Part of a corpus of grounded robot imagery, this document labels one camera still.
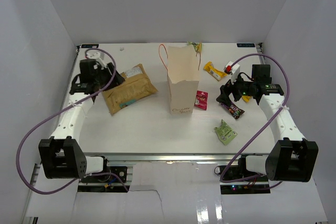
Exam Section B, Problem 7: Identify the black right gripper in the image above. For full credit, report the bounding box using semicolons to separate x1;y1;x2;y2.
217;71;257;107

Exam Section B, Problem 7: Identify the brown kraft chips bag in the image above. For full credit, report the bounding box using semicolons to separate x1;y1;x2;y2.
102;63;158;115

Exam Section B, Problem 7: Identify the red snack packet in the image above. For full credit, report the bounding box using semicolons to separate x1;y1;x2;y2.
194;91;208;110

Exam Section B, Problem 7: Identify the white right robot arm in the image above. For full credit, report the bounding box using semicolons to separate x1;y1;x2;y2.
216;76;319;183

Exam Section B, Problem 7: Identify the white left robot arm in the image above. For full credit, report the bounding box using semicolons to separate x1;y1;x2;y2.
38;59;124;182

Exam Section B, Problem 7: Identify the beige paper gift bag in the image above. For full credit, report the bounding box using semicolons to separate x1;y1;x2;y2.
158;44;201;115

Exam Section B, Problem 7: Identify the yellow snack bar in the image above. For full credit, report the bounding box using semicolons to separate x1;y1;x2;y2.
203;61;227;81

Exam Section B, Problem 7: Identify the small yellow snack packet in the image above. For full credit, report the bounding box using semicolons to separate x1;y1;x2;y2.
241;95;252;102

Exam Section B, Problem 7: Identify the purple chocolate candy bar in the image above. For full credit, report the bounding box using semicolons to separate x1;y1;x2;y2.
220;103;245;120

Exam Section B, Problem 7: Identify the green snack packet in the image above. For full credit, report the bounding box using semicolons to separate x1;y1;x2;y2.
214;120;237;145

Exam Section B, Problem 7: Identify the green yellow candy wrapper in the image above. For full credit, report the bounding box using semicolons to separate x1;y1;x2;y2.
187;41;203;53

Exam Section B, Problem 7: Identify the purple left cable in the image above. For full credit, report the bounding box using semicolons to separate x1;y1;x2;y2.
15;48;130;195

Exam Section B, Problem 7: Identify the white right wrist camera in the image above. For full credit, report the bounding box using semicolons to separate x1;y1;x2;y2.
224;61;240;83

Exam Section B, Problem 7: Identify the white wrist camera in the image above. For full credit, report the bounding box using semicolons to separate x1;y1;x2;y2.
85;50;107;69
224;61;240;83

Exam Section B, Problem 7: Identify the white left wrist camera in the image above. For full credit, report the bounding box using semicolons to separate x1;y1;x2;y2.
85;50;107;69

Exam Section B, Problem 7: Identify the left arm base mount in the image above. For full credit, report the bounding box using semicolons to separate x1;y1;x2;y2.
77;166;130;193

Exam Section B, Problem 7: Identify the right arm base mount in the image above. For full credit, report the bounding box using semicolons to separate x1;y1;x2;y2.
214;165;271;195

